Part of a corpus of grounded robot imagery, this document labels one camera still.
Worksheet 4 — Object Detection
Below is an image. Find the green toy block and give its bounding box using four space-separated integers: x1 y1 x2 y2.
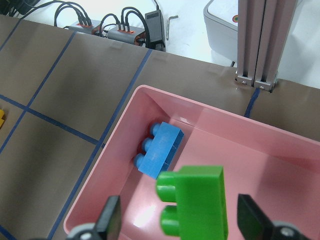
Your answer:
155 165 229 240

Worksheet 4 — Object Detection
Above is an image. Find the black power adapter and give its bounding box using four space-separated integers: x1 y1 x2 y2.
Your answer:
145 9 166 52

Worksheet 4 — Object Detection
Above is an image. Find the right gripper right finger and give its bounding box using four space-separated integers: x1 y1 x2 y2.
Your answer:
237 194 308 240

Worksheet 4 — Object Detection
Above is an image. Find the pink plastic box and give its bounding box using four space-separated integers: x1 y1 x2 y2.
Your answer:
63 85 320 240

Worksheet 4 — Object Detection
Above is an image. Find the allen key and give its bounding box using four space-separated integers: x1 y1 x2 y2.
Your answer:
165 15 179 41

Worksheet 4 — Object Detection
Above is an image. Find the grey usb hub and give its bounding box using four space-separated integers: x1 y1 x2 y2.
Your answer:
66 20 101 35
106 26 146 46

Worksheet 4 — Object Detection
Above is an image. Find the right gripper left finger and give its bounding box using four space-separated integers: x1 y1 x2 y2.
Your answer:
66 195 122 240

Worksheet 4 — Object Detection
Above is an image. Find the white box device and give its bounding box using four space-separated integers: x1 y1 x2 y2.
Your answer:
203 0 238 67

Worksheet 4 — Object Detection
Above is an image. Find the aluminium frame post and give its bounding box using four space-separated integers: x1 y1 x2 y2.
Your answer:
236 0 298 92

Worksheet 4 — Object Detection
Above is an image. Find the blue toy block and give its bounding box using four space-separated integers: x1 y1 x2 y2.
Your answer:
134 122 184 179

